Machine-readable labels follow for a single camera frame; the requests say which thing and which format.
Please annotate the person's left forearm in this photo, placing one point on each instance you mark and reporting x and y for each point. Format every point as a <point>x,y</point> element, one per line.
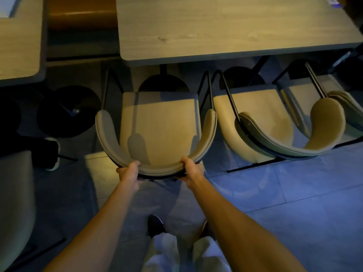
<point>96,240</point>

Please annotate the black pedestal table base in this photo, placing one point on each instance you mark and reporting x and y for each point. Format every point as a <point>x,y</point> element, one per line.
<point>241,76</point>
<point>164,83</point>
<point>62,118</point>

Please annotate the light wooden table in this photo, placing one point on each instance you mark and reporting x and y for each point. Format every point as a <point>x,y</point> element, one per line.
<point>20,45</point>
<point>227,25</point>

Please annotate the person's left hand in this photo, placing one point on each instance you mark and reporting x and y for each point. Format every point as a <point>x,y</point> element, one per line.
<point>129,175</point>

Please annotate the beige chair black frame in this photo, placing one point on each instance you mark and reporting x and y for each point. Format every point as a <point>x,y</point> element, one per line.
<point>158,124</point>
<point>300,96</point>
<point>255,116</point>
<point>17,195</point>

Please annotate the person's right hand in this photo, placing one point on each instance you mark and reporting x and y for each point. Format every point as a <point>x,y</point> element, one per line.
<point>194,172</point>

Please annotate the blue square sticker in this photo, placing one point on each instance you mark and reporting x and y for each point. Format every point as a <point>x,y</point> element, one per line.
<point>334,1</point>

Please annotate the black sneaker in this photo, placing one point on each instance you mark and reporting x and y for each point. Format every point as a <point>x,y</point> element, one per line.
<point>155,225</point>
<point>205,228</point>

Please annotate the white flat box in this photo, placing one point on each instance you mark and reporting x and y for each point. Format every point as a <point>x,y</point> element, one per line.
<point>8,5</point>

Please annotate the brown leather bench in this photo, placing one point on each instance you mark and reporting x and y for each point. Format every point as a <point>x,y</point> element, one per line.
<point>82,14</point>

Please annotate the person's right forearm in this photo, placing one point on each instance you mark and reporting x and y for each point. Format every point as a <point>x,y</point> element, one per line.
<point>241,232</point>

